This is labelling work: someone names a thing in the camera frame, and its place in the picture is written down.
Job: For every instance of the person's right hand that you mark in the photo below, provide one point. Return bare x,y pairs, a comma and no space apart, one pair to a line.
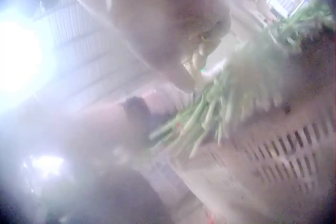
157,16

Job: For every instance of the person's right fingers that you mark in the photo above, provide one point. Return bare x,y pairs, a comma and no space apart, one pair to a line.
200,50

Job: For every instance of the bunch of green vegetable stalks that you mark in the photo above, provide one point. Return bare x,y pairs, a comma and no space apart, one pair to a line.
236,82

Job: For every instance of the black wrist band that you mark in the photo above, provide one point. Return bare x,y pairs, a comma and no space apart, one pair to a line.
136,112

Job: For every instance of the white slatted plastic crate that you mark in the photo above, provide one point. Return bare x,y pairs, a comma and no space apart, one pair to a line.
267,166

